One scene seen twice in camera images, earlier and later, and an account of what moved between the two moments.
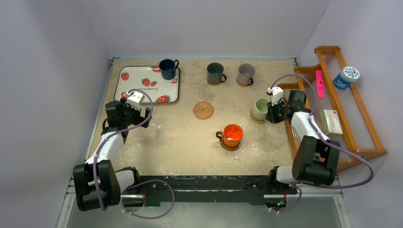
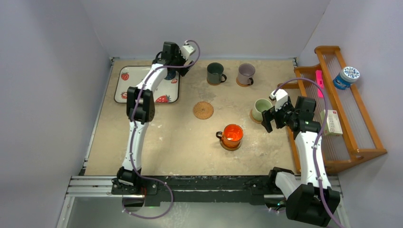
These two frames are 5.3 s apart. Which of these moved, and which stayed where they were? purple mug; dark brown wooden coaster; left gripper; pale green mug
Moved: left gripper
Stayed: pale green mug; dark brown wooden coaster; purple mug
